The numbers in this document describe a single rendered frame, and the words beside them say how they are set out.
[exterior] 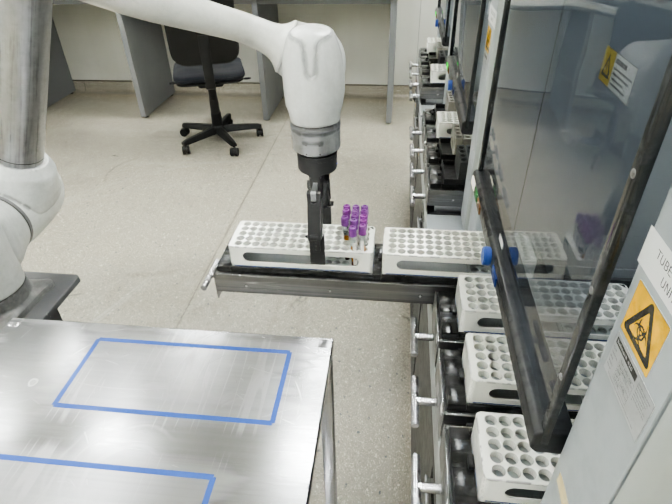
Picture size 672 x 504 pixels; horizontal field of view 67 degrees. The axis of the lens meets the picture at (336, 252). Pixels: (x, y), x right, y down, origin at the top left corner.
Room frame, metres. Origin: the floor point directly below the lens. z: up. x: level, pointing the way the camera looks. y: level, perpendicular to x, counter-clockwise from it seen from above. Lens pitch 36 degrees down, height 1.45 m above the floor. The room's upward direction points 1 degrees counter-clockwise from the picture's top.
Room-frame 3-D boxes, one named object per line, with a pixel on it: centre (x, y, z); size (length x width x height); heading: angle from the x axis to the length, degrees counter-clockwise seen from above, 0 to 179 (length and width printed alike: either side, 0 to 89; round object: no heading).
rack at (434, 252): (0.84, -0.25, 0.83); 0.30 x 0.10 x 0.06; 83
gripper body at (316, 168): (0.88, 0.03, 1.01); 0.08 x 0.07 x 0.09; 173
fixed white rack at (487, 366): (0.52, -0.35, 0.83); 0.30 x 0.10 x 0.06; 83
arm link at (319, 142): (0.88, 0.03, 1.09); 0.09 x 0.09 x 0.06
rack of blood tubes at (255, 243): (0.88, 0.07, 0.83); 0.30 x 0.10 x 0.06; 83
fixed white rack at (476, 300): (0.67, -0.37, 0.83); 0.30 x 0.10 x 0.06; 83
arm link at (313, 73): (0.89, 0.03, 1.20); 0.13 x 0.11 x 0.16; 178
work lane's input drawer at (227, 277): (0.86, -0.07, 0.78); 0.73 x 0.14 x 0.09; 83
